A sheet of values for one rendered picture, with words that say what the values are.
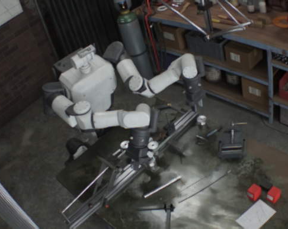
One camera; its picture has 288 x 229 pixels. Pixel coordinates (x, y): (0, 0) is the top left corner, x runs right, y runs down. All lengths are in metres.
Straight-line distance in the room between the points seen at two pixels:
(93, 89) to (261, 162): 0.89
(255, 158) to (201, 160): 0.26
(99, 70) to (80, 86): 0.13
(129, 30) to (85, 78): 1.68
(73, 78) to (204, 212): 0.90
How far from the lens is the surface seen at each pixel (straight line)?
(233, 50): 2.89
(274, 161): 1.58
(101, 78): 1.71
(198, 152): 1.65
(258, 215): 1.41
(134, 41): 3.36
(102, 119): 1.44
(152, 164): 1.55
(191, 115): 1.81
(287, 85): 2.88
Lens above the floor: 2.09
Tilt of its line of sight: 38 degrees down
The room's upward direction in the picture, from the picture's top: 17 degrees counter-clockwise
